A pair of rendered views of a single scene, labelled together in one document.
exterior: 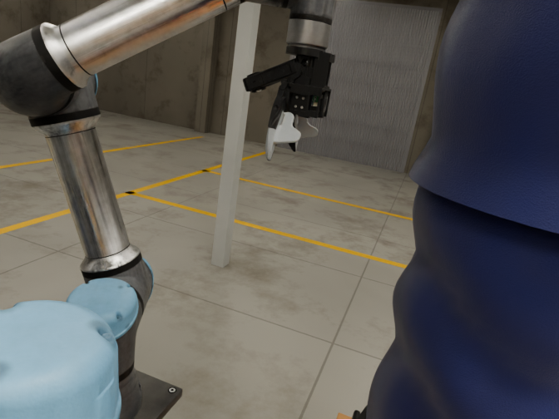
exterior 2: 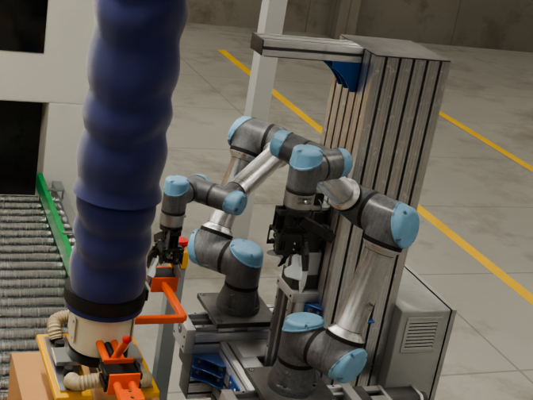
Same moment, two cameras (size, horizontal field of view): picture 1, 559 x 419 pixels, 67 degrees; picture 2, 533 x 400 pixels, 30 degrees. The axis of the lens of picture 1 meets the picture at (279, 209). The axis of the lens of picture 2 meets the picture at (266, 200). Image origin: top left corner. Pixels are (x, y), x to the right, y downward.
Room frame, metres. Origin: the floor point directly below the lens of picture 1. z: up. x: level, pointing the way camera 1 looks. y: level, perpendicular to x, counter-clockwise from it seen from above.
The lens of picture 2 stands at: (2.48, -1.59, 2.57)
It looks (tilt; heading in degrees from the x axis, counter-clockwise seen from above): 20 degrees down; 138
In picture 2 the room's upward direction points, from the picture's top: 10 degrees clockwise
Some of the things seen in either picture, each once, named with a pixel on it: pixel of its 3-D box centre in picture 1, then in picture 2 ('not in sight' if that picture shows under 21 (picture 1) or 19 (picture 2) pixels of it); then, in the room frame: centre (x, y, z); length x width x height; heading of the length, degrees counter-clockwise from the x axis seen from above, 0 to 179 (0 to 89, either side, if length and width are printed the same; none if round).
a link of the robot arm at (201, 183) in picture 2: not in sight; (197, 190); (0.14, 0.20, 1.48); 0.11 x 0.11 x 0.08; 24
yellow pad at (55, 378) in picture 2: not in sight; (63, 361); (0.32, -0.32, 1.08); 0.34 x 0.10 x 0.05; 163
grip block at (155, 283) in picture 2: not in sight; (161, 278); (0.14, 0.11, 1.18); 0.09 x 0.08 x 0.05; 73
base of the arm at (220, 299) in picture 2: not in sight; (239, 294); (0.17, 0.42, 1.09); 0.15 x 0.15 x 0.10
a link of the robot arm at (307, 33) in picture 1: (308, 36); (299, 199); (0.82, 0.00, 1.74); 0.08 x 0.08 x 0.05
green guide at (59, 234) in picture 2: not in sight; (70, 240); (-1.35, 0.63, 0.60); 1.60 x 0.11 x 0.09; 161
